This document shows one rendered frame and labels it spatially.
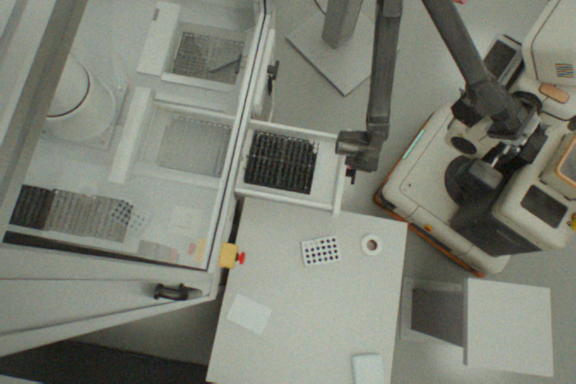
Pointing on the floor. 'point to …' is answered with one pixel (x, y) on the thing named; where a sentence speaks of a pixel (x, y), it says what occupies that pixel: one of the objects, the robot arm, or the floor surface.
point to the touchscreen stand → (340, 29)
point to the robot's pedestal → (482, 322)
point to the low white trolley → (309, 297)
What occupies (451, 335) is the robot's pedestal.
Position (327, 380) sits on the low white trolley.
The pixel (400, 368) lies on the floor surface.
